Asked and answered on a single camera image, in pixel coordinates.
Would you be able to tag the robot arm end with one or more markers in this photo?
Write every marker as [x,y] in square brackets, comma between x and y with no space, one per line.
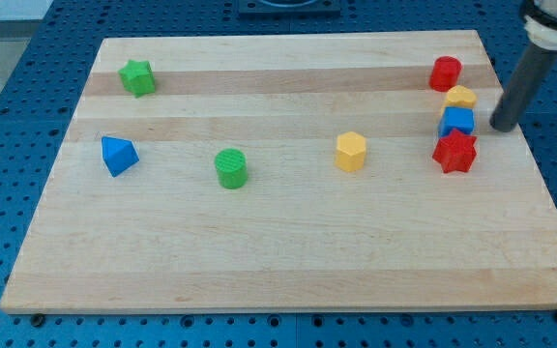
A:
[540,22]

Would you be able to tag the yellow hexagon block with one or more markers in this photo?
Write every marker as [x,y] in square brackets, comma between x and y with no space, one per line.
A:
[350,151]

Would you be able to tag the green star block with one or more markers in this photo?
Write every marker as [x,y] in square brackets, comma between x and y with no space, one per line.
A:
[137,78]

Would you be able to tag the red star block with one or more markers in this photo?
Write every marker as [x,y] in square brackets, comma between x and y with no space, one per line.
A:
[455,151]

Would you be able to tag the green cylinder block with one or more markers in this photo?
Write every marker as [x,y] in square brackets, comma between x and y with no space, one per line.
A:
[231,167]

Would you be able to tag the wooden board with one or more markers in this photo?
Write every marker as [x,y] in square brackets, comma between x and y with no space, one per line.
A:
[301,235]

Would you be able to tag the blue triangle block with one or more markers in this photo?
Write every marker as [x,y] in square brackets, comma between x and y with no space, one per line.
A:
[118,154]

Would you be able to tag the blue cube block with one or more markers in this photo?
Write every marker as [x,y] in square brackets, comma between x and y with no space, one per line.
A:
[459,118]

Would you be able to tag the yellow heart block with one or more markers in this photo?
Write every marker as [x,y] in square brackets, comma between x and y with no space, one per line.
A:
[459,96]

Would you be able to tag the red cylinder block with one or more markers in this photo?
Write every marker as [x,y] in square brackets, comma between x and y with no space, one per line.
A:
[445,73]

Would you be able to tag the grey pusher rod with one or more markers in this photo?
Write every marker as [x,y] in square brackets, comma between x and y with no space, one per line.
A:
[526,79]

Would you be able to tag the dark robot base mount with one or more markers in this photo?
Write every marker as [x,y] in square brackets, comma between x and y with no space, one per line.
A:
[288,7]

